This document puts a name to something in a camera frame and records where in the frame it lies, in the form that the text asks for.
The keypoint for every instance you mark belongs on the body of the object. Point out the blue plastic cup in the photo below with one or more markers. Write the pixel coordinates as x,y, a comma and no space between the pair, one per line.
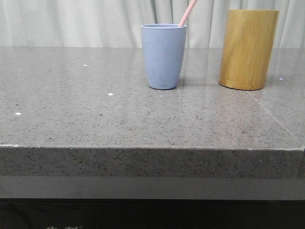
163,50

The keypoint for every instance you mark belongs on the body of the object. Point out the pink chopstick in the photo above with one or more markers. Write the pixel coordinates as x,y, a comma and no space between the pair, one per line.
187,13

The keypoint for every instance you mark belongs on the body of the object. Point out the bamboo cylindrical holder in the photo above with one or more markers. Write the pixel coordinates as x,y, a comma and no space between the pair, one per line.
248,43

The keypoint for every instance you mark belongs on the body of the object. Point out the white curtain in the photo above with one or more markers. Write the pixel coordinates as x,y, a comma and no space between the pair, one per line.
116,23

